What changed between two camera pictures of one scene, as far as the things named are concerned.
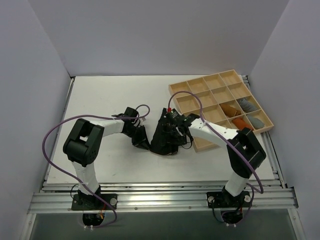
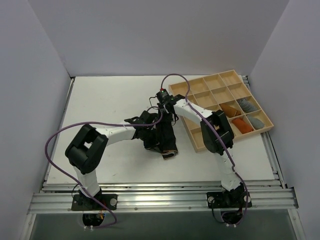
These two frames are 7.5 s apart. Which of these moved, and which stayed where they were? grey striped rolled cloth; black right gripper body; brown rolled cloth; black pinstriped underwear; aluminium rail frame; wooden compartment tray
Moved: black right gripper body; black pinstriped underwear
Stayed: grey striped rolled cloth; wooden compartment tray; brown rolled cloth; aluminium rail frame
